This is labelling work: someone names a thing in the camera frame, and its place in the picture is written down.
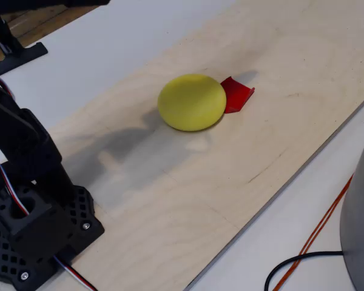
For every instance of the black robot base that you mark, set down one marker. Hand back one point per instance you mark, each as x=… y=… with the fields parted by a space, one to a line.
x=39 y=224

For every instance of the black stand foot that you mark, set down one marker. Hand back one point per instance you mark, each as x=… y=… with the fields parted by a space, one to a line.
x=18 y=56

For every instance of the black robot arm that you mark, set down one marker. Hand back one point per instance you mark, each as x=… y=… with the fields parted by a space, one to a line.
x=18 y=130

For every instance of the light plywood board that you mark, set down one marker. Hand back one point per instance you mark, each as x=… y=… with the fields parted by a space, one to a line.
x=230 y=182

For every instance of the yellow foam disc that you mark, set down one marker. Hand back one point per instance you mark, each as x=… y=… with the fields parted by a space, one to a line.
x=191 y=101

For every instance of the grey round lamp shade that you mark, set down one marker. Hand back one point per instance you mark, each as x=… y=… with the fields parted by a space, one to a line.
x=362 y=212

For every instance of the red plastic piece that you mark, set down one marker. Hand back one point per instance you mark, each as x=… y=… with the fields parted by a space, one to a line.
x=238 y=95

